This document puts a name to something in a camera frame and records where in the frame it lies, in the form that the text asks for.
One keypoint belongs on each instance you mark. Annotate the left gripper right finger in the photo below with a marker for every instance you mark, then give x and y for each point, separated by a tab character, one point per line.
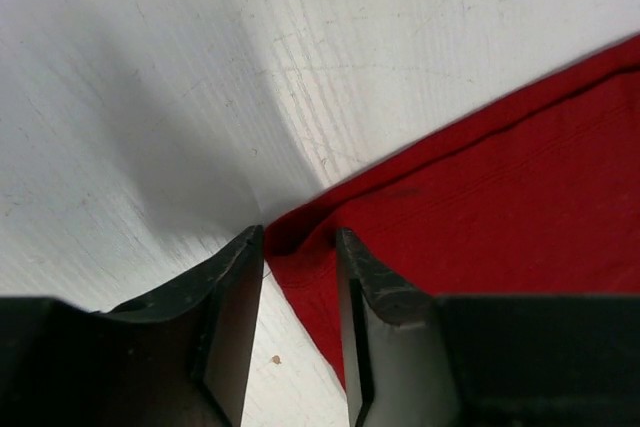
412	359

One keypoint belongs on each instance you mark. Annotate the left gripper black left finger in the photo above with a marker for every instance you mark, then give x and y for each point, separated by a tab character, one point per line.
178	355

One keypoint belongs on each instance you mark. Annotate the red t shirt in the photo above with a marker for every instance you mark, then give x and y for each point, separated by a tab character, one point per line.
536	192

